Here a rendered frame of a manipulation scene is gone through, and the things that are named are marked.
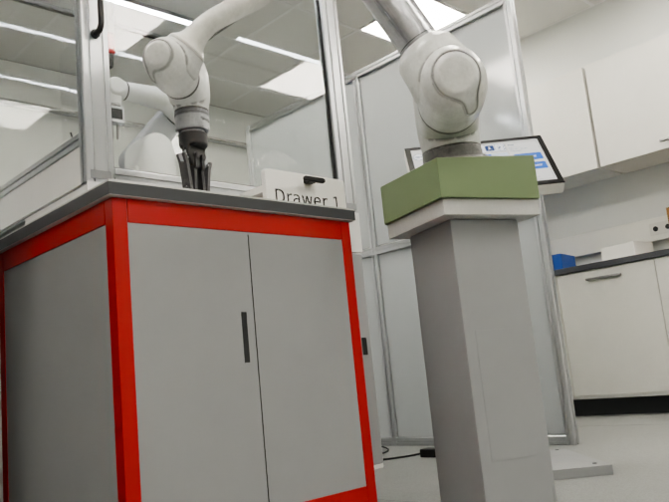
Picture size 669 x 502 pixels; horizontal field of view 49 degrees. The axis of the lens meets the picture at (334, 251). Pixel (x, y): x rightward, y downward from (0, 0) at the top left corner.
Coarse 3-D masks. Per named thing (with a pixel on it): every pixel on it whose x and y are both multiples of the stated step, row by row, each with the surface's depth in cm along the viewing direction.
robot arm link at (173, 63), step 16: (240, 0) 187; (256, 0) 190; (272, 0) 196; (208, 16) 180; (224, 16) 183; (240, 16) 188; (192, 32) 178; (208, 32) 180; (144, 48) 174; (160, 48) 172; (176, 48) 173; (192, 48) 177; (144, 64) 174; (160, 64) 172; (176, 64) 173; (192, 64) 178; (160, 80) 175; (176, 80) 177; (192, 80) 182; (176, 96) 185
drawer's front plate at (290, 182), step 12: (264, 180) 191; (276, 180) 193; (288, 180) 196; (300, 180) 199; (336, 180) 209; (264, 192) 191; (288, 192) 196; (300, 192) 199; (312, 192) 202; (324, 192) 205; (336, 192) 208
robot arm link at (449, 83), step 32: (384, 0) 172; (384, 32) 177; (416, 32) 171; (448, 32) 170; (416, 64) 168; (448, 64) 162; (480, 64) 164; (416, 96) 172; (448, 96) 162; (480, 96) 165; (448, 128) 177
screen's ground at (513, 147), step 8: (504, 144) 275; (512, 144) 274; (520, 144) 274; (528, 144) 273; (536, 144) 273; (416, 152) 275; (488, 152) 271; (496, 152) 271; (512, 152) 270; (520, 152) 270; (528, 152) 269; (544, 152) 269; (416, 160) 271; (536, 160) 265; (544, 168) 261; (552, 168) 261; (544, 176) 257; (552, 176) 257
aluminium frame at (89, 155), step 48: (96, 0) 205; (96, 48) 202; (336, 48) 273; (96, 96) 200; (336, 96) 267; (96, 144) 197; (336, 144) 262; (0, 192) 240; (48, 192) 211; (240, 192) 228
